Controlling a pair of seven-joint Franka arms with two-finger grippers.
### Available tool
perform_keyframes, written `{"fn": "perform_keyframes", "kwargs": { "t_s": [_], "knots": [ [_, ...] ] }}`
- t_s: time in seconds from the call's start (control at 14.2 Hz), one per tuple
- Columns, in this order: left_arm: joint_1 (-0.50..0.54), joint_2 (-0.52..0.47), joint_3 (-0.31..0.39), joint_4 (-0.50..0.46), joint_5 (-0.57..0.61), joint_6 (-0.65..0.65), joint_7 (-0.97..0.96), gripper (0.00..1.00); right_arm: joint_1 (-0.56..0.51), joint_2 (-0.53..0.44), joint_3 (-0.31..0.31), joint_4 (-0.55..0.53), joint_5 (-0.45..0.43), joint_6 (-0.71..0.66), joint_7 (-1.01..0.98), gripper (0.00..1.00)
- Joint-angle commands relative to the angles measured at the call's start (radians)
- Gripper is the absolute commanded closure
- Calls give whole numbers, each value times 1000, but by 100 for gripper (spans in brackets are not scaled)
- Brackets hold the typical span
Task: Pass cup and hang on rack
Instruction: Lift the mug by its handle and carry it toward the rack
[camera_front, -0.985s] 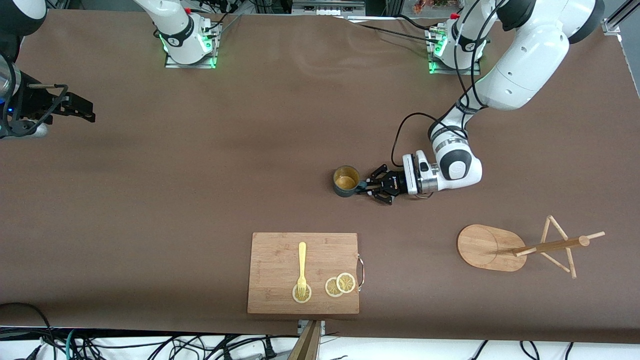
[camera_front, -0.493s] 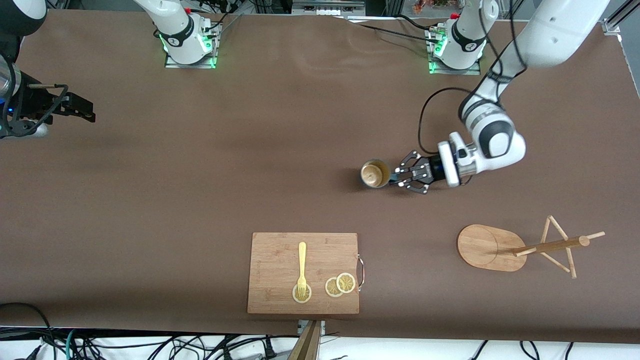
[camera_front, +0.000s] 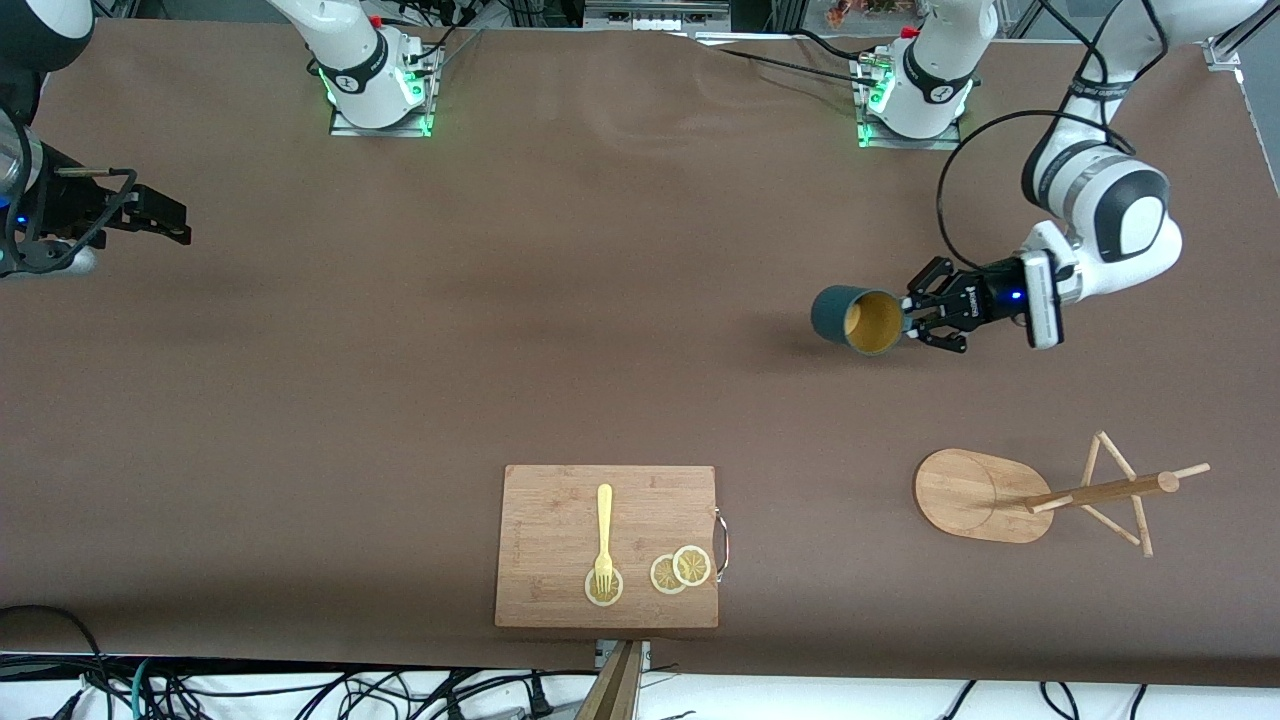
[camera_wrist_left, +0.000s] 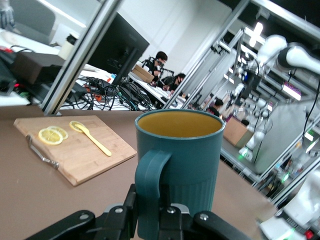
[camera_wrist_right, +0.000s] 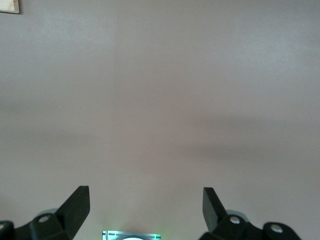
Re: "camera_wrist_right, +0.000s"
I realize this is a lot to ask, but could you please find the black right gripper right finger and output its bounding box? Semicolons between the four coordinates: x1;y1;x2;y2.
198;186;303;240

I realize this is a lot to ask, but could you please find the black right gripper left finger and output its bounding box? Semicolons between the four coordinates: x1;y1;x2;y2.
0;185;91;240

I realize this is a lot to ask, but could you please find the wooden cutting board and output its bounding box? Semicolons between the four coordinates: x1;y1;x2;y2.
0;0;20;15

